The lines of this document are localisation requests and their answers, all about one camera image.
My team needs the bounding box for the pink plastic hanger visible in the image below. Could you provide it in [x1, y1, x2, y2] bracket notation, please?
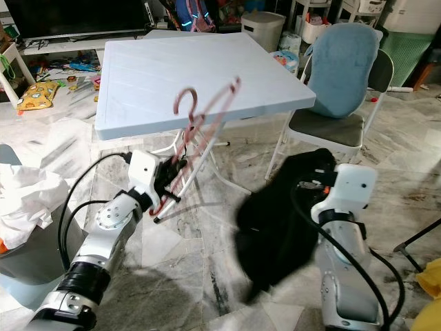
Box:
[153, 76, 243, 225]

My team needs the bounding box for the black garment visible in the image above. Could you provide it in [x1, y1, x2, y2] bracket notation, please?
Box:
[234, 148, 338, 305]

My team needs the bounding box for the white garment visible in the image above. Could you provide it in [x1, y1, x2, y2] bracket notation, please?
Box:
[0, 163, 75, 232]

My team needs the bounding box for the grey folding chair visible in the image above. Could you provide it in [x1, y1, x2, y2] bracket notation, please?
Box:
[263, 45, 396, 181]

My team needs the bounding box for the light blue folding table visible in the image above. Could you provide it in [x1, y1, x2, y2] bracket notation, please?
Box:
[94, 29, 317, 225]

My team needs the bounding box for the grey laundry basket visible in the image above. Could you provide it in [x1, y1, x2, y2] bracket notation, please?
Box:
[0, 143, 89, 308]

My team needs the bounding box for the yellow garment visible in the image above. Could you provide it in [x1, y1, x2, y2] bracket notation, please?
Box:
[415, 257, 441, 319]

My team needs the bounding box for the green bag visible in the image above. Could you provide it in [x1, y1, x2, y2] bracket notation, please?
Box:
[0, 55, 19, 81]

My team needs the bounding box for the white small table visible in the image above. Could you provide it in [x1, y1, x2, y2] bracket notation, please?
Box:
[0, 52, 35, 104]

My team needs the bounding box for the colourful backpack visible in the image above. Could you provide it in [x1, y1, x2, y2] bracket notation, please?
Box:
[174, 0, 219, 34]

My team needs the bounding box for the white television stand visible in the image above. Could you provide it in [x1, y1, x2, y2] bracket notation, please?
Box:
[14, 31, 166, 73]

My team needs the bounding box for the white lidded bin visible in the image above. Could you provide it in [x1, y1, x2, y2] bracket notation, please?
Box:
[240, 10, 287, 53]

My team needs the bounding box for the white shelf unit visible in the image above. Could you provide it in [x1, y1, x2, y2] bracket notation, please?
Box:
[288, 0, 387, 43]

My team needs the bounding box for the black flat television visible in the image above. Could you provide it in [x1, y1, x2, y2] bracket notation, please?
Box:
[3, 0, 152, 41]

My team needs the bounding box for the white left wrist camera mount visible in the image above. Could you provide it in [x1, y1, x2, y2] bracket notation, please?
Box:
[127, 150, 162, 202]

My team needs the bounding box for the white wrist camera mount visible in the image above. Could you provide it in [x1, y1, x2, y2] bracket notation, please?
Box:
[127, 150, 162, 202]
[310, 163, 378, 221]

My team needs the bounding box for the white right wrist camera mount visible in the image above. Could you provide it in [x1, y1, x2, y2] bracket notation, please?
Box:
[310, 163, 378, 221]

